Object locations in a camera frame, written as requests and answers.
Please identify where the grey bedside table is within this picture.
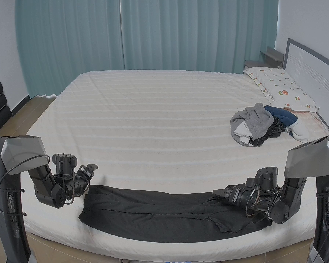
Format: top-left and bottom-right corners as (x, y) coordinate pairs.
(245, 46), (285, 70)

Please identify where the bed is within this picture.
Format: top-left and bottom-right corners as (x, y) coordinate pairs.
(0, 38), (329, 257)

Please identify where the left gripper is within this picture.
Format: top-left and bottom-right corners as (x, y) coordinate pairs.
(73, 164), (99, 191)

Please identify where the pile of clothes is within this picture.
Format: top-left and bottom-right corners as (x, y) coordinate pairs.
(230, 103), (310, 147)

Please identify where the blue-green curtain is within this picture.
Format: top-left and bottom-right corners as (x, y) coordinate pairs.
(15, 0), (125, 98)
(121, 0), (279, 73)

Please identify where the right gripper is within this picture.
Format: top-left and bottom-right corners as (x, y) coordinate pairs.
(212, 183), (254, 206)

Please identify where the black cable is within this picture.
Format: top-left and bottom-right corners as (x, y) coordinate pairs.
(0, 155), (51, 221)

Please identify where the white printed pillow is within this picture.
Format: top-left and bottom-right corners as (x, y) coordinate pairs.
(243, 67), (320, 113)

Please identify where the black T-shirt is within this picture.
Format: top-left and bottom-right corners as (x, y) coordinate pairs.
(79, 185), (273, 233)

